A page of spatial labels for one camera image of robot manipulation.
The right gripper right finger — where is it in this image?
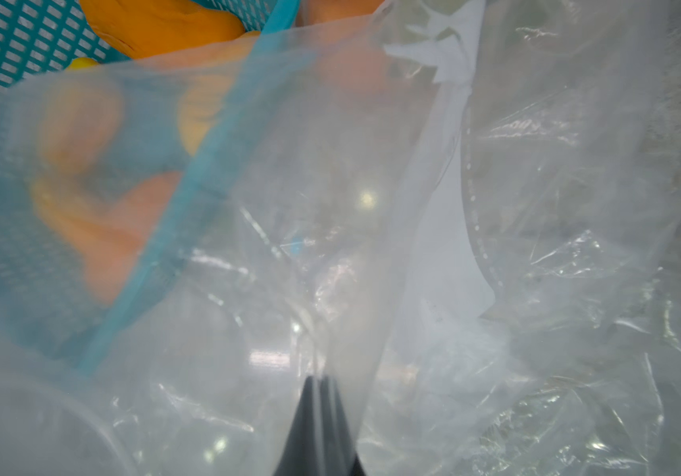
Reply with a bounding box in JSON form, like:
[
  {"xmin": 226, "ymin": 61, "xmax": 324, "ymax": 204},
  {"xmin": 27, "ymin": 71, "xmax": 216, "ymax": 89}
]
[{"xmin": 319, "ymin": 377, "xmax": 366, "ymax": 476}]

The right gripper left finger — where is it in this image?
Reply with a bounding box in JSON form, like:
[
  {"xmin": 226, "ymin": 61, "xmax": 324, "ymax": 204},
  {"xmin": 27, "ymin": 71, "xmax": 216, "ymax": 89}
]
[{"xmin": 273, "ymin": 376, "xmax": 321, "ymax": 476}]

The small yellow mango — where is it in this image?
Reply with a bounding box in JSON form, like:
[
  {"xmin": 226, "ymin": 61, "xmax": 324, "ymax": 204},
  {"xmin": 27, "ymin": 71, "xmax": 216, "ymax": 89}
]
[{"xmin": 177, "ymin": 73, "xmax": 235, "ymax": 157}]

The orange mango top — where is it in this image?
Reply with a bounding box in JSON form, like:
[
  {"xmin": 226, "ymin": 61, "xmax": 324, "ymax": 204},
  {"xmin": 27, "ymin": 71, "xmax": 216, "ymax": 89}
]
[{"xmin": 80, "ymin": 0, "xmax": 245, "ymax": 60}]

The teal plastic mesh basket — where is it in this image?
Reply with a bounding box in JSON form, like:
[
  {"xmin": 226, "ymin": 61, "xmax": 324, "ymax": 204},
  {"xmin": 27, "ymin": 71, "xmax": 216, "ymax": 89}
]
[{"xmin": 0, "ymin": 1, "xmax": 299, "ymax": 374}]

